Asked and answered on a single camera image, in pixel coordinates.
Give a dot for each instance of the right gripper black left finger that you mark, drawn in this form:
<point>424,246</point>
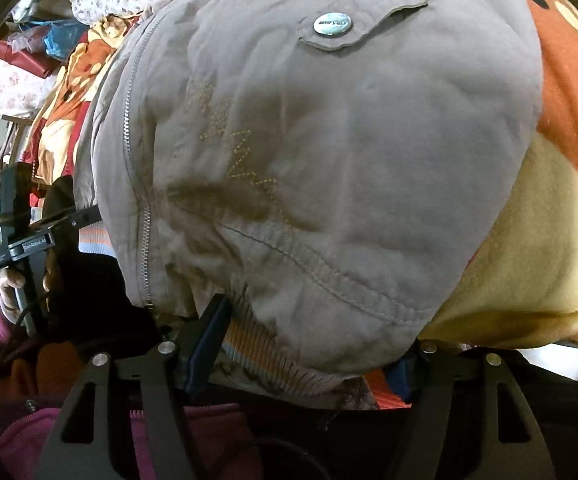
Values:
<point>92,436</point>

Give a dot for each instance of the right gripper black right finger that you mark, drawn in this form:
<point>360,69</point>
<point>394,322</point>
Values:
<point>471,418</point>

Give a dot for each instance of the beige grey zip jacket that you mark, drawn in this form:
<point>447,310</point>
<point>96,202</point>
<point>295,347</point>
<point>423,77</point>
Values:
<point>330,166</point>

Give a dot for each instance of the pink sleeve forearm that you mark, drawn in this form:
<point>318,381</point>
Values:
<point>35,387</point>

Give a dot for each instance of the person left hand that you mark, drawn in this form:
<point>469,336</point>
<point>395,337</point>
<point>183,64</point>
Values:
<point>10,282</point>

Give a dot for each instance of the red orange yellow blanket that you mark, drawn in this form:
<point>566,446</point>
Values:
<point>520,289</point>

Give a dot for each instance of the blue plastic bag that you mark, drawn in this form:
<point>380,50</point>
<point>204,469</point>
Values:
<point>55,38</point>

